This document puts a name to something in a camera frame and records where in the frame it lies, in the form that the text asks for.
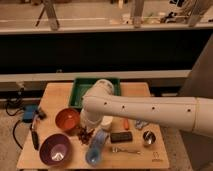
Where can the purple bowl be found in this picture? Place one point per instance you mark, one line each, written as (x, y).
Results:
(55, 150)

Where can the dark red grape bunch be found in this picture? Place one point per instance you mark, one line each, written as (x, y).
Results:
(85, 135)

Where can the green plastic tray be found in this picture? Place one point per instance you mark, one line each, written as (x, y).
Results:
(82, 84)

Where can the orange carrot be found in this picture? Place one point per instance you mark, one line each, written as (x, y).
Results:
(126, 124)

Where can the small metal cup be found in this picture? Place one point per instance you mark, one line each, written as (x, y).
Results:
(149, 138)

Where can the grey chair back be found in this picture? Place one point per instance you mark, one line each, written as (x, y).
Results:
(199, 83)

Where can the blue grey cloth piece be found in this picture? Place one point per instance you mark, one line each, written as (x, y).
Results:
(140, 124)

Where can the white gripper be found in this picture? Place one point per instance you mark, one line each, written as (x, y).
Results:
(89, 120)

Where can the orange-red bowl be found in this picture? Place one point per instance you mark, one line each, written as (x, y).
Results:
(67, 119)

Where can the black handled tool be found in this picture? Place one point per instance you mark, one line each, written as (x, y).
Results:
(34, 134)

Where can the black rectangular block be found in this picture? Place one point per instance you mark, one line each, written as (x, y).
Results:
(121, 137)

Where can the metal fork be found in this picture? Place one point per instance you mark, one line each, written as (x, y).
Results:
(116, 150)

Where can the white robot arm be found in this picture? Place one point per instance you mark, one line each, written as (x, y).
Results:
(192, 114)

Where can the blue clamp device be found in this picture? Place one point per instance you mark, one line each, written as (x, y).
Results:
(30, 111)

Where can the white paper cup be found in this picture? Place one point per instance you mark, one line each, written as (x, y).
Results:
(106, 122)

